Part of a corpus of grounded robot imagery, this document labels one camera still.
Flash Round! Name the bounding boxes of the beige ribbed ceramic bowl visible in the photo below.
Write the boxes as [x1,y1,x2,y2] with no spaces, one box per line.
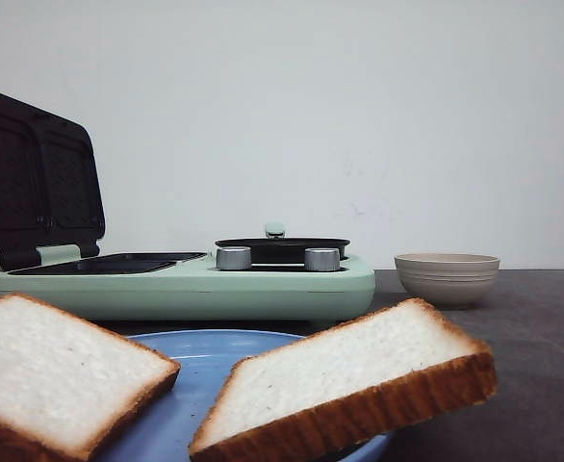
[394,252,500,307]

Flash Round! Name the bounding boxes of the mint green breakfast maker base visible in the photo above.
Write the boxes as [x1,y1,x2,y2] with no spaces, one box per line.
[0,252,375,321]

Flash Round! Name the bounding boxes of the silver control knob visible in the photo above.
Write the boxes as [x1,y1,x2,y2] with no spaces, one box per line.
[304,247,341,272]
[216,246,252,270]

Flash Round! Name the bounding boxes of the breakfast maker hinged lid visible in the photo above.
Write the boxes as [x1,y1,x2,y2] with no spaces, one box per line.
[0,93,105,271]

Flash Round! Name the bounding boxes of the white bread slice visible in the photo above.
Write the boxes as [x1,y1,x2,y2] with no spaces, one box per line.
[0,295,181,461]
[189,298,498,461]

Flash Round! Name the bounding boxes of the blue round plate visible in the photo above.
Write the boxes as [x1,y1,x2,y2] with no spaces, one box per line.
[89,328,398,462]

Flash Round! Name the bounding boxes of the left silver control knob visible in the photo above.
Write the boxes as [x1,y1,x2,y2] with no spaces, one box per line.
[216,246,252,270]

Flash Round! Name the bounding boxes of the right silver control knob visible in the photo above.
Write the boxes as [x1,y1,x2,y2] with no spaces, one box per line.
[304,247,341,272]

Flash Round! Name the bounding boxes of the black round frying pan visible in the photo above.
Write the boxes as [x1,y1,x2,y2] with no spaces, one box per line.
[215,221,350,264]

